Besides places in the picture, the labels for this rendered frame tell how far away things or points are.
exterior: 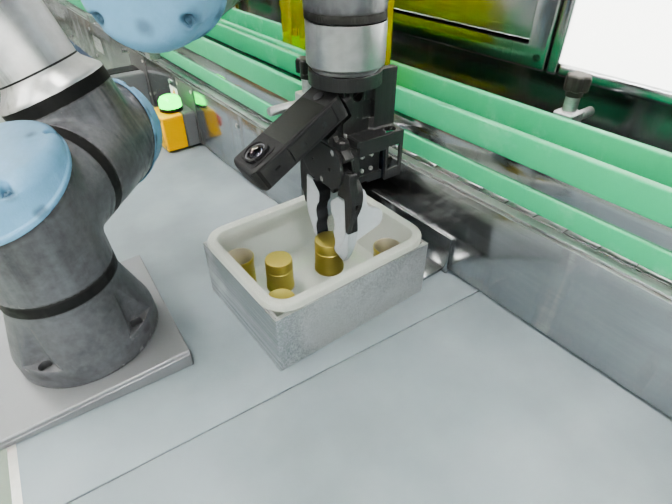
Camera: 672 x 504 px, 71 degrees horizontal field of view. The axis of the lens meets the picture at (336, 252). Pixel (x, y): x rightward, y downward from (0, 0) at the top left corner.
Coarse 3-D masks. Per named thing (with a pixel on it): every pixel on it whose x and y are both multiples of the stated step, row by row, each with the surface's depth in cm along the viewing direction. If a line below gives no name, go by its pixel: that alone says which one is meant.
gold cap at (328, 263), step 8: (328, 232) 57; (320, 240) 55; (328, 240) 55; (320, 248) 55; (328, 248) 54; (320, 256) 55; (328, 256) 55; (336, 256) 55; (320, 264) 56; (328, 264) 56; (336, 264) 56; (320, 272) 57; (328, 272) 57; (336, 272) 57
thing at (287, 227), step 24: (264, 216) 61; (288, 216) 64; (384, 216) 62; (216, 240) 57; (240, 240) 60; (264, 240) 63; (288, 240) 65; (312, 240) 68; (360, 240) 68; (408, 240) 57; (264, 264) 64; (312, 264) 64; (360, 264) 53; (264, 288) 60; (312, 288) 50; (336, 288) 51
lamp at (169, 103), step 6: (162, 96) 92; (168, 96) 92; (174, 96) 93; (162, 102) 92; (168, 102) 92; (174, 102) 92; (180, 102) 94; (162, 108) 92; (168, 108) 92; (174, 108) 93; (180, 108) 94
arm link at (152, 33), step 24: (96, 0) 27; (120, 0) 26; (144, 0) 26; (168, 0) 26; (192, 0) 26; (216, 0) 29; (120, 24) 27; (144, 24) 27; (168, 24) 27; (192, 24) 27; (144, 48) 28; (168, 48) 28
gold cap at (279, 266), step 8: (272, 256) 58; (280, 256) 58; (288, 256) 58; (272, 264) 57; (280, 264) 57; (288, 264) 57; (272, 272) 57; (280, 272) 57; (288, 272) 58; (272, 280) 58; (280, 280) 58; (288, 280) 59; (272, 288) 59; (280, 288) 59; (288, 288) 59
